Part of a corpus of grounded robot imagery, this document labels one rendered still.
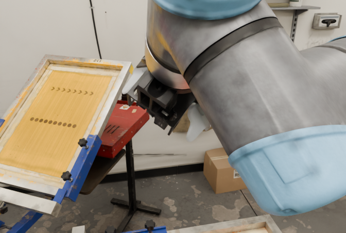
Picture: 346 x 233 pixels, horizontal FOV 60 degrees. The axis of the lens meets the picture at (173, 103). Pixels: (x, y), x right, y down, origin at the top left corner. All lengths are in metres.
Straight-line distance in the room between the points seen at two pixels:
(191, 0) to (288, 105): 0.08
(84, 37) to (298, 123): 2.58
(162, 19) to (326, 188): 0.14
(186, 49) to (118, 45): 2.53
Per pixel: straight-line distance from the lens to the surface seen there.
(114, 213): 2.97
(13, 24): 2.79
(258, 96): 0.17
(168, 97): 0.30
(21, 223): 1.68
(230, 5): 0.18
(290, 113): 0.18
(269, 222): 1.49
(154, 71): 0.29
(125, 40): 2.71
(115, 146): 1.79
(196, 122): 0.44
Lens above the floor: 1.99
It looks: 23 degrees down
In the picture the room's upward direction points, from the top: straight up
